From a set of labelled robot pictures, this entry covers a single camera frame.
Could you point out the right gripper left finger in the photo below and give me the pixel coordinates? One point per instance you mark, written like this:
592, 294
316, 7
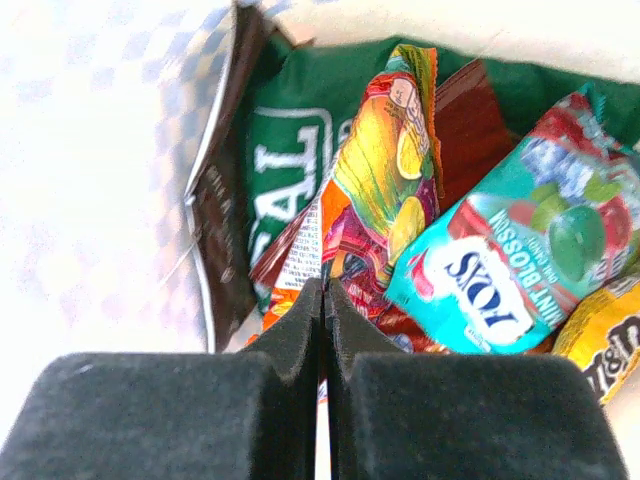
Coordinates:
244, 415

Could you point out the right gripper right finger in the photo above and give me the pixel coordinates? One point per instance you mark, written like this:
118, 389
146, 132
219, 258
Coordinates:
398, 415

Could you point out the teal Fox's mint packet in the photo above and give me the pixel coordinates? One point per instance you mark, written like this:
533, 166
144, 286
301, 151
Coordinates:
551, 223

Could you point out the brown sea salt chips bag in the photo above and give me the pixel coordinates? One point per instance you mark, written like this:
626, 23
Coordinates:
215, 196

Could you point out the yellow candy snack packet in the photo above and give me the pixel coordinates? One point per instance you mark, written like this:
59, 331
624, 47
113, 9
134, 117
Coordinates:
381, 193

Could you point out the red Doritos bag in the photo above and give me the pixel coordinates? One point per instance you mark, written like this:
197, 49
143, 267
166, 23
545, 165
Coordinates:
469, 127

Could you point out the green chips bag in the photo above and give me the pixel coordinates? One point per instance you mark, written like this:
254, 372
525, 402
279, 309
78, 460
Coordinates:
300, 102

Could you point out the blue checkered paper bag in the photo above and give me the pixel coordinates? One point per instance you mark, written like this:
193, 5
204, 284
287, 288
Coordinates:
105, 103

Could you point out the yellow M&M's packet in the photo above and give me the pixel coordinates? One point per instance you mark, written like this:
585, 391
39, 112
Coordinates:
601, 337

